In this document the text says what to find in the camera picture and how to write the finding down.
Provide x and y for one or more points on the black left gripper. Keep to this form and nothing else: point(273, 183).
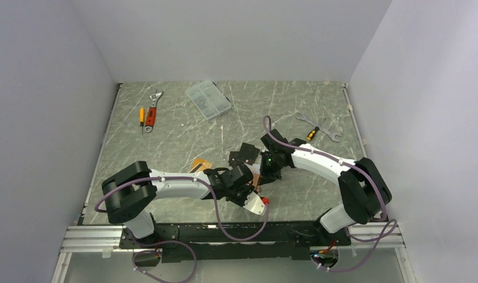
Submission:
point(248, 190)

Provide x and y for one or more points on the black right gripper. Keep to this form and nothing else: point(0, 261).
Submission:
point(266, 176)

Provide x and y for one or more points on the tan leather card holder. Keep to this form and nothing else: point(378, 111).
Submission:
point(255, 169)

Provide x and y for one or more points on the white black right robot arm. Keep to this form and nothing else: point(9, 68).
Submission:
point(363, 190)

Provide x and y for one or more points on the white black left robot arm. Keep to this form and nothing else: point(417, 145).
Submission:
point(127, 193)

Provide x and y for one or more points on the black card stack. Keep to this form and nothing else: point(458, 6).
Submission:
point(247, 154)

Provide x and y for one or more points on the yellow black screwdriver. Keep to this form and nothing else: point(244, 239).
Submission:
point(314, 131)

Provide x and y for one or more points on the silver open end wrench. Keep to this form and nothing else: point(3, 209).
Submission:
point(332, 135)

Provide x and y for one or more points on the clear plastic screw box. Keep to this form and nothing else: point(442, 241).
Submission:
point(208, 99)

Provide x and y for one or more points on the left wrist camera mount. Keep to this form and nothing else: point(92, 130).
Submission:
point(255, 204)

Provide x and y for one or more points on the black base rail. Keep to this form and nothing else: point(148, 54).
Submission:
point(296, 240)

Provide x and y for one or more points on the red handled adjustable wrench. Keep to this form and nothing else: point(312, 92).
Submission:
point(151, 115)

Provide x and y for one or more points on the small yellow handled screwdriver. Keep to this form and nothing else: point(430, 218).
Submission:
point(142, 119)

